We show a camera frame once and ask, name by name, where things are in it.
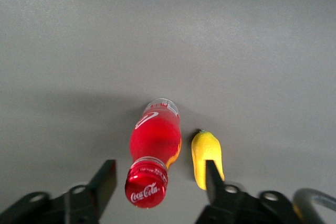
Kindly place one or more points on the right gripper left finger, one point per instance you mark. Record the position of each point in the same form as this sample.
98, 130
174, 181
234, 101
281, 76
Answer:
103, 187

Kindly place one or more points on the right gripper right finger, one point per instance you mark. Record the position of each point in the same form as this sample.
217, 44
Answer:
214, 182

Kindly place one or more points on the red coke bottle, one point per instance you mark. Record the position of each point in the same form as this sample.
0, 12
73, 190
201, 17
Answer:
155, 140

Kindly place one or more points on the yellow toy lemon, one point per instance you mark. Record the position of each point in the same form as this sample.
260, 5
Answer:
204, 145

